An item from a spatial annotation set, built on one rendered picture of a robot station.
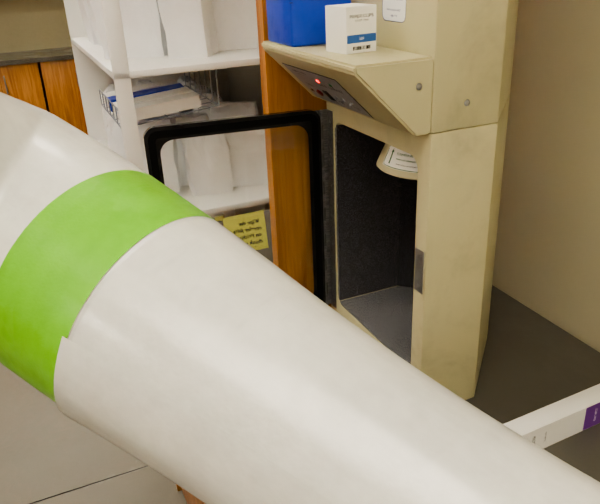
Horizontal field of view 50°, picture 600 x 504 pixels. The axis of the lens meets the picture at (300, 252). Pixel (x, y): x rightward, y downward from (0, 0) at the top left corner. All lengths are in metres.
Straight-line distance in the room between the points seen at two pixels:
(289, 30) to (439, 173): 0.31
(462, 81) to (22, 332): 0.71
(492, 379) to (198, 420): 0.99
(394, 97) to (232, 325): 0.63
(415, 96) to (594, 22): 0.49
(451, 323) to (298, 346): 0.80
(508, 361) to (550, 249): 0.27
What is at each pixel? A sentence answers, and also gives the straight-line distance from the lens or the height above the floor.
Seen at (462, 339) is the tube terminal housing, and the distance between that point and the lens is 1.07.
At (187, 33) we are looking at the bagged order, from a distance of 2.07.
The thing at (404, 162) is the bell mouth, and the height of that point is 1.34.
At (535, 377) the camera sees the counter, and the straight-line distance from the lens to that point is 1.23.
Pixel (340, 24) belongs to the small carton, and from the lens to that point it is 0.91.
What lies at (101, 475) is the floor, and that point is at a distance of 2.50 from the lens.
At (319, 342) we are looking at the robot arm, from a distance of 0.25.
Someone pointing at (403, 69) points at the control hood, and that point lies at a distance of 0.85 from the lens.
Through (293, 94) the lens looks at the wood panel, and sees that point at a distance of 1.19.
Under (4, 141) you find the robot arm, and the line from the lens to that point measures 0.32.
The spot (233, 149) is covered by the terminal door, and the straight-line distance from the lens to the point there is 1.12.
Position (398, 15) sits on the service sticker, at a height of 1.55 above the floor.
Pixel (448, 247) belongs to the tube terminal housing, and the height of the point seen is 1.24.
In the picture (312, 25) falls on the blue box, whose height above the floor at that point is 1.54.
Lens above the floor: 1.64
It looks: 25 degrees down
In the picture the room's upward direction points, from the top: 3 degrees counter-clockwise
